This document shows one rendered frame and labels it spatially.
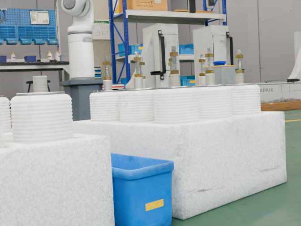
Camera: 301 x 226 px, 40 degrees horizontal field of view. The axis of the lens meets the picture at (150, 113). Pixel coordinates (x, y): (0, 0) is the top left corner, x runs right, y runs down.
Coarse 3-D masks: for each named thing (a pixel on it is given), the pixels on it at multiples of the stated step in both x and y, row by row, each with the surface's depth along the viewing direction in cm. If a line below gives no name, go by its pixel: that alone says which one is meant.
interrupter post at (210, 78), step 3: (207, 75) 95; (210, 75) 95; (213, 75) 95; (207, 78) 95; (210, 78) 95; (213, 78) 95; (207, 81) 95; (210, 81) 95; (213, 81) 95; (207, 84) 95; (210, 84) 95; (213, 84) 95
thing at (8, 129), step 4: (0, 100) 82; (4, 100) 83; (8, 100) 84; (4, 104) 82; (8, 104) 84; (4, 108) 82; (8, 108) 84; (4, 112) 82; (8, 112) 84; (4, 116) 82; (8, 116) 84; (4, 120) 82; (8, 120) 84; (4, 124) 82; (8, 124) 83; (4, 128) 82; (8, 128) 83; (4, 132) 82; (8, 132) 83
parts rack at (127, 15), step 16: (224, 0) 683; (112, 16) 651; (128, 16) 650; (144, 16) 657; (160, 16) 630; (176, 16) 642; (192, 16) 655; (208, 16) 669; (224, 16) 683; (112, 32) 656; (112, 48) 657; (128, 48) 607; (112, 64) 657; (128, 64) 608; (128, 80) 609
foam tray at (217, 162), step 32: (96, 128) 97; (128, 128) 88; (160, 128) 81; (192, 128) 80; (224, 128) 87; (256, 128) 95; (192, 160) 80; (224, 160) 87; (256, 160) 95; (192, 192) 80; (224, 192) 87; (256, 192) 95
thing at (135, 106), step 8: (120, 96) 94; (128, 96) 92; (136, 96) 92; (144, 96) 92; (152, 96) 93; (120, 104) 95; (128, 104) 93; (136, 104) 92; (144, 104) 92; (152, 104) 93; (120, 112) 95; (128, 112) 93; (136, 112) 92; (144, 112) 92; (152, 112) 93; (120, 120) 95; (128, 120) 93; (136, 120) 92; (144, 120) 92; (152, 120) 93
